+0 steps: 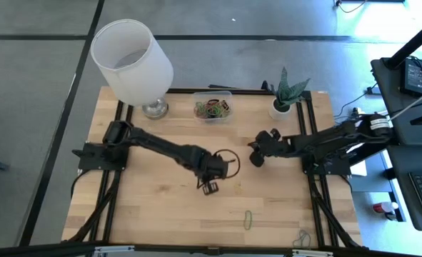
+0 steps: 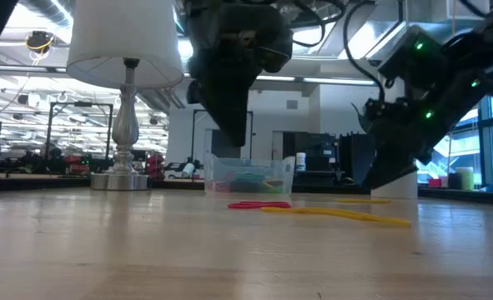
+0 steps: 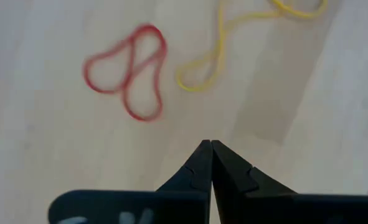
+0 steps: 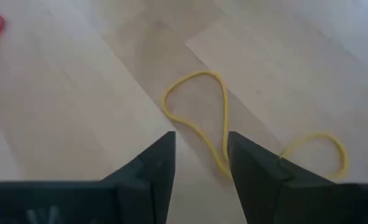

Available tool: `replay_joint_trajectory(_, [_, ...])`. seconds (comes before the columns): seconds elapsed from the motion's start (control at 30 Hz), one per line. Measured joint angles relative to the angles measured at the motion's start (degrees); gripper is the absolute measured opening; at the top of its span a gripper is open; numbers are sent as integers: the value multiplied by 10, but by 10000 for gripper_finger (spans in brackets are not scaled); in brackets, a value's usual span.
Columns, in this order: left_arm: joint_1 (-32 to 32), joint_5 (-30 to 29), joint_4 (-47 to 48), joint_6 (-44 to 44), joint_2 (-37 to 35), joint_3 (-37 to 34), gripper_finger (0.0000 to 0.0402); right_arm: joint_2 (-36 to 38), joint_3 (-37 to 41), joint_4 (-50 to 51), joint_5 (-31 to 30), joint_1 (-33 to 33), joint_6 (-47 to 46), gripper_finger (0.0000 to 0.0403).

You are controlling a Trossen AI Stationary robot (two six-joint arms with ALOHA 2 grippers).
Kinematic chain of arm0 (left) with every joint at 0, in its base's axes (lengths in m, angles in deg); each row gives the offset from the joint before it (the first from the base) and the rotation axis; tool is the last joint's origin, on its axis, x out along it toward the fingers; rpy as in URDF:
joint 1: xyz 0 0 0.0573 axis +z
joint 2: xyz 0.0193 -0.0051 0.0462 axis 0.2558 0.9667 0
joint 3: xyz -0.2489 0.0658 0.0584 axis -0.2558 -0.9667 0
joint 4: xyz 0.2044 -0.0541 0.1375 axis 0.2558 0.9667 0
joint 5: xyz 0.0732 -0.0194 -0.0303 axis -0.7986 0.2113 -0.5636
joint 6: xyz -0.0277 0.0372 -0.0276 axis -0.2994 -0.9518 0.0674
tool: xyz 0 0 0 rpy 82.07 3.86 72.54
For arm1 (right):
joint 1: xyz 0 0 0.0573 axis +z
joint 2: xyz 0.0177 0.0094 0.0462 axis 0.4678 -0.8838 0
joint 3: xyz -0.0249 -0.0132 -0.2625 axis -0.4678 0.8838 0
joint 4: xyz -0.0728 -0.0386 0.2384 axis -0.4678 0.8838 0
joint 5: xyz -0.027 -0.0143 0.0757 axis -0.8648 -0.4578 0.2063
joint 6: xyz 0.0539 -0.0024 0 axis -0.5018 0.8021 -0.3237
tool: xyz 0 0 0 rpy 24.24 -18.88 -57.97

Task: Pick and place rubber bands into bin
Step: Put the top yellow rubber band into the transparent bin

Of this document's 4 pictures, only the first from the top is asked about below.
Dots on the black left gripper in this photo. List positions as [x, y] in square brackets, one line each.
[209, 167]

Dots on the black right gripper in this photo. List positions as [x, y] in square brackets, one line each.
[282, 146]

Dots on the wide black rubber band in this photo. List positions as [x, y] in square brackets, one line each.
[213, 101]
[226, 105]

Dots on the wide green rubber band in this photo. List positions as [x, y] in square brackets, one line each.
[198, 107]

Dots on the bluish grey rubber band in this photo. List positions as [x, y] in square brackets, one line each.
[307, 238]

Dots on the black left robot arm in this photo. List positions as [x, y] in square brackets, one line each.
[160, 146]

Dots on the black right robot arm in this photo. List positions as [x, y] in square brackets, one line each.
[321, 137]

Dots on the clear plastic bin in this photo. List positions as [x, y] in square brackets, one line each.
[212, 120]

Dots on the snake plant in white pot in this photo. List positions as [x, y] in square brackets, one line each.
[278, 113]

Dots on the white power strip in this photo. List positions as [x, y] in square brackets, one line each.
[357, 113]

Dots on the black plug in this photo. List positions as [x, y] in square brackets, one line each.
[373, 91]

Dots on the table lamp with white shade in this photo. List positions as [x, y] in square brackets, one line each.
[132, 71]

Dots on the red and white bottle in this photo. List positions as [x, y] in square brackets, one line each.
[383, 207]

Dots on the black desk with keyboard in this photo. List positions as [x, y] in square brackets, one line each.
[403, 200]

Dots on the black power box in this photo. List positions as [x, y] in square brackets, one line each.
[412, 76]

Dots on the black pole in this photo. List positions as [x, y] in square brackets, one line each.
[414, 43]

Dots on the black aluminium frame rail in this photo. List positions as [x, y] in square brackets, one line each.
[196, 250]
[250, 91]
[118, 114]
[129, 114]
[311, 114]
[300, 114]

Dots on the small grey camera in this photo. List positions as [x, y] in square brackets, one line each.
[213, 250]

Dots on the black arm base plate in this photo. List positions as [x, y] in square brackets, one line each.
[342, 171]
[89, 162]

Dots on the black diagonal frame brace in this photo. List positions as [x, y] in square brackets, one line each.
[89, 221]
[339, 228]

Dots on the silver frame bracket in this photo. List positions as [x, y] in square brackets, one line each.
[114, 248]
[312, 253]

